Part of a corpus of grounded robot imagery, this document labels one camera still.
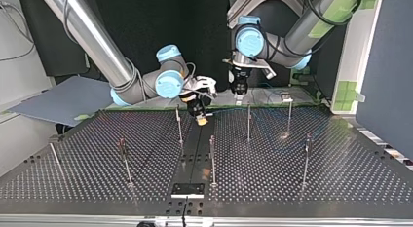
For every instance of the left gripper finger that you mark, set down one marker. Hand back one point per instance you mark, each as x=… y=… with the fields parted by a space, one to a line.
x=239 y=99

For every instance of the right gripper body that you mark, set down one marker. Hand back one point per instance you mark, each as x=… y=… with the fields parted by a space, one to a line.
x=196 y=105

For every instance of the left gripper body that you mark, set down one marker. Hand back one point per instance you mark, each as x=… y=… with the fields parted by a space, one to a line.
x=239 y=81

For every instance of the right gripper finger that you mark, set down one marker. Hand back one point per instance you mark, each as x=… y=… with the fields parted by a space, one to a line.
x=202 y=121

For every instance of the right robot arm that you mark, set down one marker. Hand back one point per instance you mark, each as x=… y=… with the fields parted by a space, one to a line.
x=97 y=45

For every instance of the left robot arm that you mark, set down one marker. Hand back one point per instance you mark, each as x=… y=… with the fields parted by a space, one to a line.
x=302 y=32

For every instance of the connector holder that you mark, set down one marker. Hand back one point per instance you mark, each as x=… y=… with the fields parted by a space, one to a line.
x=286 y=96

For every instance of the black panel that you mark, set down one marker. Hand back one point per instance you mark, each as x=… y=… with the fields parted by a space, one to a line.
x=152 y=25

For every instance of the grey board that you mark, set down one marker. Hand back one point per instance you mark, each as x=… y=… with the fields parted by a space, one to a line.
x=65 y=98

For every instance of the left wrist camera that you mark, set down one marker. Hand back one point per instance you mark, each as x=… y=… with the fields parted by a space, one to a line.
x=246 y=61

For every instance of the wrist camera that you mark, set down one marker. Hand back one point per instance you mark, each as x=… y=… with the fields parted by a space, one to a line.
x=246 y=61
x=205 y=82

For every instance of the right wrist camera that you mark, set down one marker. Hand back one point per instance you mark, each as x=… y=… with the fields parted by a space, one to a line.
x=205 y=82

